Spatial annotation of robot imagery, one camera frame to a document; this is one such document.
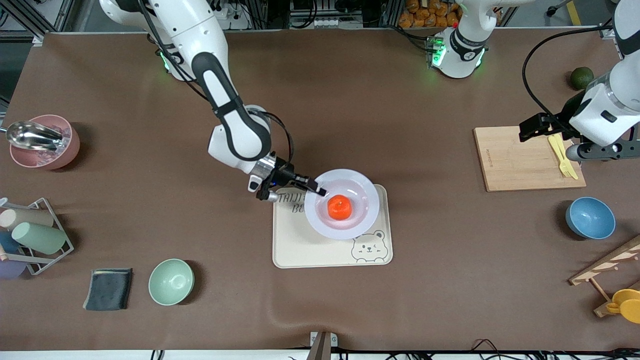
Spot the orange fruit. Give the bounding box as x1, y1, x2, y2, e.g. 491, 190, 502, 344
327, 195, 352, 221

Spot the lavender round plate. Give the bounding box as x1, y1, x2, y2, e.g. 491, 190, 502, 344
304, 168, 381, 241

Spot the yellow plastic fork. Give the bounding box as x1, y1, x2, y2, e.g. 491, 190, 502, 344
547, 134, 572, 178
554, 133, 580, 181

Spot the wooden cutting board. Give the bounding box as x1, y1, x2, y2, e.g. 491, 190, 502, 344
473, 125, 587, 193

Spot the dark green lime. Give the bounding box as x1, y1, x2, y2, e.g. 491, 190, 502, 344
570, 66, 595, 91

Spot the cream bear print tray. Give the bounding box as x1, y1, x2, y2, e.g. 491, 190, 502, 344
272, 184, 394, 269

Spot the blue bowl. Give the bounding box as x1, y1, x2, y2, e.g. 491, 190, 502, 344
565, 196, 616, 240

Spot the wooden peg drying rack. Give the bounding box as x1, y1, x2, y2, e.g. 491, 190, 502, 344
568, 235, 640, 318

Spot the pale green bowl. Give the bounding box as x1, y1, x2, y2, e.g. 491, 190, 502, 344
148, 258, 195, 306

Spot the pile of orange toy food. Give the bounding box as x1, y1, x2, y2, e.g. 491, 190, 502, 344
398, 0, 461, 29

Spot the white power strip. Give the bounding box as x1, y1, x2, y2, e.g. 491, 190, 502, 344
215, 0, 251, 31

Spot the yellow mug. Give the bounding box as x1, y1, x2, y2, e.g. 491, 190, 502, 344
606, 288, 640, 324

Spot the dark grey folded cloth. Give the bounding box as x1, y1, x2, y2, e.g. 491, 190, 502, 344
82, 268, 134, 312

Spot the pink bowl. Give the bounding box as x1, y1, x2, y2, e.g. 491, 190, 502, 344
10, 114, 81, 171

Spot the mint green cup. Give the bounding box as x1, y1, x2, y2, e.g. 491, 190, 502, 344
11, 221, 67, 255

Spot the shiny metal scoop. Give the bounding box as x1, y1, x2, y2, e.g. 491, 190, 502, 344
6, 120, 65, 151

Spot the beige cup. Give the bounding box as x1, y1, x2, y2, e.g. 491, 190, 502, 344
0, 208, 54, 230

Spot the blue cup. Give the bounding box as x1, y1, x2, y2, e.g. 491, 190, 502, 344
0, 231, 23, 254

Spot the purple cup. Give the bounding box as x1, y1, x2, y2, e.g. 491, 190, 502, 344
0, 259, 27, 280

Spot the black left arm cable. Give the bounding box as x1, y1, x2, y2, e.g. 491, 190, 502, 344
522, 25, 615, 123

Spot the aluminium frame profile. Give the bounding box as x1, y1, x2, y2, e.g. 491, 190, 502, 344
597, 0, 623, 40
0, 0, 101, 46

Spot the grey wire cup rack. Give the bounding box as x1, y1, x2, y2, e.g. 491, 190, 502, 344
0, 197, 75, 276

